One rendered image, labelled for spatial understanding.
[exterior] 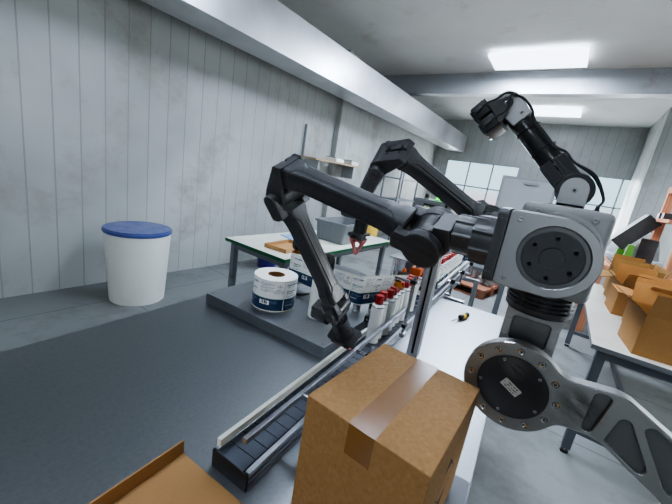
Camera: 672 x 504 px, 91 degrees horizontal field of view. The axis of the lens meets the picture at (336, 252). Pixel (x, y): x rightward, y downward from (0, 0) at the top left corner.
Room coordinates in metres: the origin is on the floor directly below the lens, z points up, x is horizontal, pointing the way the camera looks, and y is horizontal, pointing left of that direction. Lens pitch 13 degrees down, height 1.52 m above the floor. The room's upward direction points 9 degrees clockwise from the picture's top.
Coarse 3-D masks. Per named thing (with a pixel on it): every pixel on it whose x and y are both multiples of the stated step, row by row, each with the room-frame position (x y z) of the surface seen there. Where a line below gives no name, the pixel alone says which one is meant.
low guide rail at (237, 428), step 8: (336, 352) 1.04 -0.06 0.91; (328, 360) 1.00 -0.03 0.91; (312, 368) 0.93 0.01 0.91; (320, 368) 0.95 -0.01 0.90; (304, 376) 0.88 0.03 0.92; (296, 384) 0.84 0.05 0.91; (280, 392) 0.79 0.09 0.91; (288, 392) 0.81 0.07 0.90; (272, 400) 0.75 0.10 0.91; (280, 400) 0.78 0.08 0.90; (264, 408) 0.72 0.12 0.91; (248, 416) 0.68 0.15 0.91; (256, 416) 0.70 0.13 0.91; (240, 424) 0.66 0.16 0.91; (248, 424) 0.68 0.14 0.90; (232, 432) 0.63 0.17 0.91; (224, 440) 0.61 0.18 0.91
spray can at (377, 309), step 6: (378, 294) 1.23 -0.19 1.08; (378, 300) 1.22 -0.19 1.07; (372, 306) 1.22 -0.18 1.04; (378, 306) 1.21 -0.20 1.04; (384, 306) 1.23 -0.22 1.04; (372, 312) 1.21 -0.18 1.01; (378, 312) 1.21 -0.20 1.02; (372, 318) 1.21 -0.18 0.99; (378, 318) 1.21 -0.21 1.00; (372, 324) 1.21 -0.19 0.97; (378, 324) 1.21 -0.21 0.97; (372, 330) 1.21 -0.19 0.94; (366, 336) 1.22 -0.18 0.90; (378, 336) 1.22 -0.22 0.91; (372, 342) 1.20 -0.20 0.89
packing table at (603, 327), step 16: (592, 288) 3.33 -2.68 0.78; (592, 304) 2.71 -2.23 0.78; (576, 320) 3.56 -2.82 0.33; (592, 320) 2.28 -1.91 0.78; (608, 320) 2.34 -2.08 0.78; (592, 336) 1.96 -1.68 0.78; (608, 336) 2.00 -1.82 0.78; (608, 352) 1.80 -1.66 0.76; (624, 352) 1.79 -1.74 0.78; (592, 368) 1.85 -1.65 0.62; (640, 368) 1.75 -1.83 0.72; (656, 368) 1.68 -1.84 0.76; (576, 432) 1.83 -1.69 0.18; (560, 448) 1.87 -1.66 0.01
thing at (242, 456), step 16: (384, 336) 1.30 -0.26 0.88; (304, 384) 0.89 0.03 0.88; (320, 384) 0.90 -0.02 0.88; (288, 400) 0.81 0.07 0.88; (304, 400) 0.82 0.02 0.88; (288, 416) 0.75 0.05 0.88; (240, 432) 0.67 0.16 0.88; (272, 432) 0.68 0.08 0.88; (224, 448) 0.62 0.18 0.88; (240, 448) 0.63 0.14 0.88; (256, 448) 0.63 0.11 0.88; (240, 464) 0.58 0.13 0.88
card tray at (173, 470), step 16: (176, 448) 0.61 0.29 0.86; (160, 464) 0.58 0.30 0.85; (176, 464) 0.60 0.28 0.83; (192, 464) 0.61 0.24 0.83; (128, 480) 0.52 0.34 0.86; (144, 480) 0.55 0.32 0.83; (160, 480) 0.56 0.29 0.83; (176, 480) 0.56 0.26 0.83; (192, 480) 0.57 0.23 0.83; (208, 480) 0.57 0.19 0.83; (112, 496) 0.50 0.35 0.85; (128, 496) 0.51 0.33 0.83; (144, 496) 0.52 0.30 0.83; (160, 496) 0.52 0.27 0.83; (176, 496) 0.53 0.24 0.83; (192, 496) 0.53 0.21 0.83; (208, 496) 0.54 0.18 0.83; (224, 496) 0.55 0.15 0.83
